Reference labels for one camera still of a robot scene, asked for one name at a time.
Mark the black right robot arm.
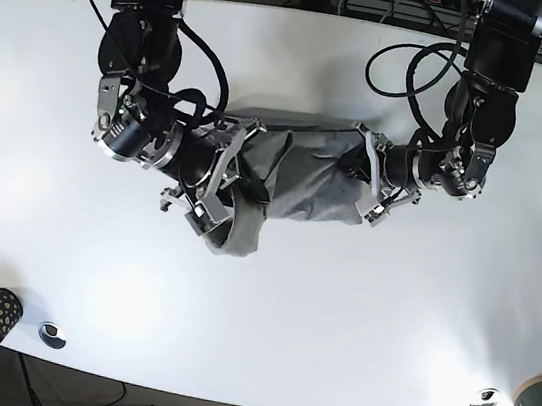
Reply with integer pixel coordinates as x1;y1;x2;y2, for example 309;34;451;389
92;0;270;247

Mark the right silver table grommet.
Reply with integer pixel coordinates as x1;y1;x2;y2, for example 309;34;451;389
469;387;500;406

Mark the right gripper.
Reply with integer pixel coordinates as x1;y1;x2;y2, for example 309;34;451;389
92;74;271;236

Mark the silver table grommet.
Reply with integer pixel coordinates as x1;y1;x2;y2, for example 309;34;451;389
469;387;500;406
38;322;67;350

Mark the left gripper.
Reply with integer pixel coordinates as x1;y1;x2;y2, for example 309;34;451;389
337;121;496;227

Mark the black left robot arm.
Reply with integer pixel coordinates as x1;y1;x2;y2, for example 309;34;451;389
338;0;542;226

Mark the left silver table grommet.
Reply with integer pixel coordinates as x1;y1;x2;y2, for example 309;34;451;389
38;322;67;350

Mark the grey T-shirt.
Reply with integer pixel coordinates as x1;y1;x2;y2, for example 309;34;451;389
204;108;369;258

